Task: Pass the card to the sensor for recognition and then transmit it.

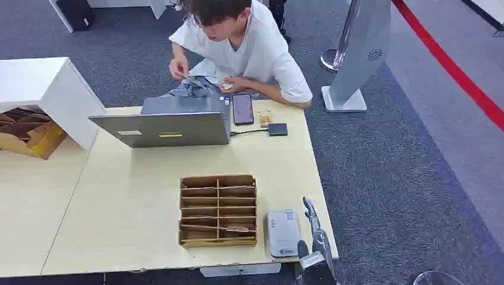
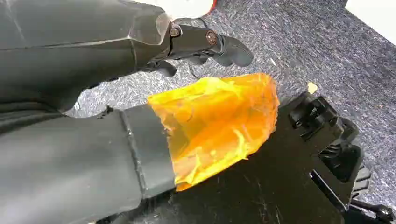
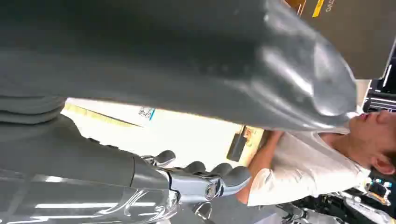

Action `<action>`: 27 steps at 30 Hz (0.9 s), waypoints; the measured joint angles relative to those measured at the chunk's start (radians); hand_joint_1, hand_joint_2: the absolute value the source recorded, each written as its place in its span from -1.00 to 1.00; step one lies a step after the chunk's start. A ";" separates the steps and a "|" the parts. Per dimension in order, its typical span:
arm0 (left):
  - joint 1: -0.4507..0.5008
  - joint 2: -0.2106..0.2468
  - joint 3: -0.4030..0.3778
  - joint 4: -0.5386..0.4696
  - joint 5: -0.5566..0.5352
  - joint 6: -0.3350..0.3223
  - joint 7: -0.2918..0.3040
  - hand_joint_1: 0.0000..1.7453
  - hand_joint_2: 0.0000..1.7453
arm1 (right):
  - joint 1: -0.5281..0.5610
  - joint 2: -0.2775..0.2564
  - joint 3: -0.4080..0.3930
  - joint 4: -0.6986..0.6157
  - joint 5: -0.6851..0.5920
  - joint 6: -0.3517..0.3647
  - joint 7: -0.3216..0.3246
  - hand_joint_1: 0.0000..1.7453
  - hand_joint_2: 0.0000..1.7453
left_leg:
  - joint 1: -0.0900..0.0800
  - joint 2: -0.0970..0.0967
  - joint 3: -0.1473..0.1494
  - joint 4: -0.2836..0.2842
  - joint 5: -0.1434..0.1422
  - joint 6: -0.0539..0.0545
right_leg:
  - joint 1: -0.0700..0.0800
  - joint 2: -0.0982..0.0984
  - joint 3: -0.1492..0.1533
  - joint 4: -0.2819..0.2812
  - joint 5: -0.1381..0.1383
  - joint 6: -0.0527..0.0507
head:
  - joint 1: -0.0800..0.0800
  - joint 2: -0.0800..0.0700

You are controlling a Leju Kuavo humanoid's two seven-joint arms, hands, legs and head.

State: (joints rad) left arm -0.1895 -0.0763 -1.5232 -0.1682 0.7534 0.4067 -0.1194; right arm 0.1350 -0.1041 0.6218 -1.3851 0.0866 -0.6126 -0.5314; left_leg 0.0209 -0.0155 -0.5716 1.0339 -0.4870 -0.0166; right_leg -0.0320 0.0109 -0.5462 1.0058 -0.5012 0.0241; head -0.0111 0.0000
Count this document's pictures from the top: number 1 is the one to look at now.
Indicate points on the black computer case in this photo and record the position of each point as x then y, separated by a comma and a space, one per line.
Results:
75, 13

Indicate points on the grey card reader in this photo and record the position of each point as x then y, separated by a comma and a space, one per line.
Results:
282, 233

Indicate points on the wooden card box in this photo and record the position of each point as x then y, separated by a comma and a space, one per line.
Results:
217, 208

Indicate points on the black wallet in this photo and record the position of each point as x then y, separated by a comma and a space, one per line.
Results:
278, 130

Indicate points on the grey kiosk stand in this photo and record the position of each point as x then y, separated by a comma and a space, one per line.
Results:
360, 51

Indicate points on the small clear snack packet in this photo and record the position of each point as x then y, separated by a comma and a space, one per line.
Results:
265, 118

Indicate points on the person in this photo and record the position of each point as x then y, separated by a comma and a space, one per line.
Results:
260, 47

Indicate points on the grey laptop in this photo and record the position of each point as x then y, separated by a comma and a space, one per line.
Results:
173, 128

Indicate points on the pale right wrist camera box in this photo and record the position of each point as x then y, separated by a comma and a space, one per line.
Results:
312, 260

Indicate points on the clear plastic dome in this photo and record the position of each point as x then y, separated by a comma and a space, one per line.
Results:
437, 278

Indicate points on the white under-table bracket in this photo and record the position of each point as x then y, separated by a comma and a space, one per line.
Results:
240, 270

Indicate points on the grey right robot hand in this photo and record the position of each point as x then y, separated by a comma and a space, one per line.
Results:
321, 242

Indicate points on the black smartphone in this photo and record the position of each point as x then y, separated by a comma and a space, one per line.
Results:
242, 109

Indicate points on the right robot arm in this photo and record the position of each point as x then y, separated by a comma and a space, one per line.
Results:
315, 276

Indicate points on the red barrier belt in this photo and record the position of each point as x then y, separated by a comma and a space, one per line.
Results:
449, 65

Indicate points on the chrome stanchion base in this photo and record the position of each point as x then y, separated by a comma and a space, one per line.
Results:
328, 59

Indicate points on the brown cardboard boxes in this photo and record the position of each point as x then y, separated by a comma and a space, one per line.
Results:
35, 135

